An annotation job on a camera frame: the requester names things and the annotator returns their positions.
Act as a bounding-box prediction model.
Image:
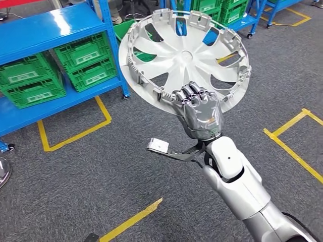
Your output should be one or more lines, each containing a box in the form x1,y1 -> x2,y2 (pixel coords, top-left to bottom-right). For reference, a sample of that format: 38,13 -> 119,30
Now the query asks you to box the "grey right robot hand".
171,81 -> 224,141

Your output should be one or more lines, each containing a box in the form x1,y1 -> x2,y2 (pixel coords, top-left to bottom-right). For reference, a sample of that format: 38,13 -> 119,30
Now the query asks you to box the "grey plastic wheel cover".
118,8 -> 252,117

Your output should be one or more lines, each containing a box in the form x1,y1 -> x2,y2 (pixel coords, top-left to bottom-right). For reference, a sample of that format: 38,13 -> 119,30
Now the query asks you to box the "blue metal shelf rack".
266,0 -> 303,28
158,0 -> 268,46
0,0 -> 131,154

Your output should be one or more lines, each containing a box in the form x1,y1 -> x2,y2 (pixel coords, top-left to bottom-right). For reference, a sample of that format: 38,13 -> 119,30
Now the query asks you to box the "yellow floor tape outline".
263,107 -> 323,185

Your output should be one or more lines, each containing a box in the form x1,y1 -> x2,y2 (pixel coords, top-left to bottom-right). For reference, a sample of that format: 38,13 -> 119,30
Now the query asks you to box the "yellow floor tape strip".
100,198 -> 164,242

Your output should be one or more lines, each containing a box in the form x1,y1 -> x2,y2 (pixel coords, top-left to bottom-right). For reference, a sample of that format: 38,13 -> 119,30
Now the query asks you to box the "red barrier belt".
0,0 -> 44,9

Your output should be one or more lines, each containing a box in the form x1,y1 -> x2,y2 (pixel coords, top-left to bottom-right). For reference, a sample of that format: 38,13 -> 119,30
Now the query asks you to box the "black camera bracket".
149,142 -> 207,163

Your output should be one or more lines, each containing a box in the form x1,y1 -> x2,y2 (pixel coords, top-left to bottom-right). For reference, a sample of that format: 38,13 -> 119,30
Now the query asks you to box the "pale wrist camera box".
147,137 -> 170,154

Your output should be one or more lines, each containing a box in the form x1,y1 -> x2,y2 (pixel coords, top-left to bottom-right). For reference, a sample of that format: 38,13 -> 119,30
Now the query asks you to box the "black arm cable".
282,212 -> 318,242

